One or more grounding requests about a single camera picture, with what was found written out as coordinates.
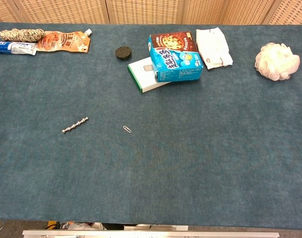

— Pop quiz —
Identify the silver bead chain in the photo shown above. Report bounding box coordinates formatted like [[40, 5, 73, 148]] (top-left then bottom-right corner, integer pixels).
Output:
[[61, 117, 89, 134]]

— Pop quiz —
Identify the blue felt table cover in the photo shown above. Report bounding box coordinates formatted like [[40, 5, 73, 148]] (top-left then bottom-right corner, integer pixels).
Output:
[[0, 21, 302, 227]]

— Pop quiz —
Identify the white green-edged flat box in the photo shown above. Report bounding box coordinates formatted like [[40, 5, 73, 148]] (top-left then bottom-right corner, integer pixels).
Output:
[[127, 57, 172, 94]]

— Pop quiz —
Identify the blue cookie box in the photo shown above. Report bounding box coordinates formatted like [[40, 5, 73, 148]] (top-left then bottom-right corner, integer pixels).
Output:
[[147, 31, 204, 83]]

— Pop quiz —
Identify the black round disc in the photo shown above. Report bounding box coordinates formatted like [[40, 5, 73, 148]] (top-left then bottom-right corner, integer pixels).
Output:
[[115, 46, 132, 60]]

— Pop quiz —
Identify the white wet wipes pack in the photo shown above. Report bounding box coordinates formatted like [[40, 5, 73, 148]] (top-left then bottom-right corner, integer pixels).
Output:
[[195, 27, 234, 70]]

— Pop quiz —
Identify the woven bamboo folding screen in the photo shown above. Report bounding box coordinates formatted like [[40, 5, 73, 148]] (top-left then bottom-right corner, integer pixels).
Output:
[[0, 0, 302, 26]]

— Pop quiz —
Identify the orange spouted sauce pouch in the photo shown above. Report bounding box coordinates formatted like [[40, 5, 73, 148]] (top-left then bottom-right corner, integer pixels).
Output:
[[36, 28, 93, 54]]

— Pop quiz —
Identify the white mesh bath sponge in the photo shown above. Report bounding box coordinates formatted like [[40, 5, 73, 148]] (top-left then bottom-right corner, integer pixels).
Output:
[[254, 42, 301, 81]]

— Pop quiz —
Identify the black white twine bundle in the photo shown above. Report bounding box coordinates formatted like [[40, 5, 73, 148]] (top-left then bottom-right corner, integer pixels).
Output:
[[0, 28, 46, 43]]

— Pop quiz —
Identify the blue white toothpaste tube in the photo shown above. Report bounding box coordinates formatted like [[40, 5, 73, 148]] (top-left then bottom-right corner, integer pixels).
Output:
[[0, 41, 38, 56]]

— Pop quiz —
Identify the aluminium extrusion rail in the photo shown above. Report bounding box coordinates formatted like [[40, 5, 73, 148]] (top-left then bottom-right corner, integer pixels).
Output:
[[22, 229, 280, 238]]

